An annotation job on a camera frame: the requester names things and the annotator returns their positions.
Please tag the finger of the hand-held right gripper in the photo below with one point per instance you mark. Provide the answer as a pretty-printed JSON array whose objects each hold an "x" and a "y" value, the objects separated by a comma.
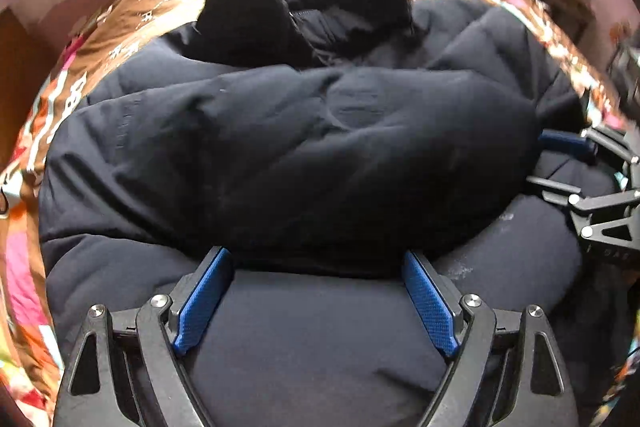
[
  {"x": 600, "y": 207},
  {"x": 565, "y": 143}
]

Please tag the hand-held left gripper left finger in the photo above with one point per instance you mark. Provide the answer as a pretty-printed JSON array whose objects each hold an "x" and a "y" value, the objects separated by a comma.
[{"x": 200, "y": 307}]

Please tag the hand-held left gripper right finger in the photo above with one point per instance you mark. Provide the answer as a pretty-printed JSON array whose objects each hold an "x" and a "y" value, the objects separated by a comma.
[{"x": 430, "y": 302}]

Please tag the dark navy padded jacket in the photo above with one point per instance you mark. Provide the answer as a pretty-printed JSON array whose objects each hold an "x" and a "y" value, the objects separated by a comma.
[{"x": 300, "y": 147}]

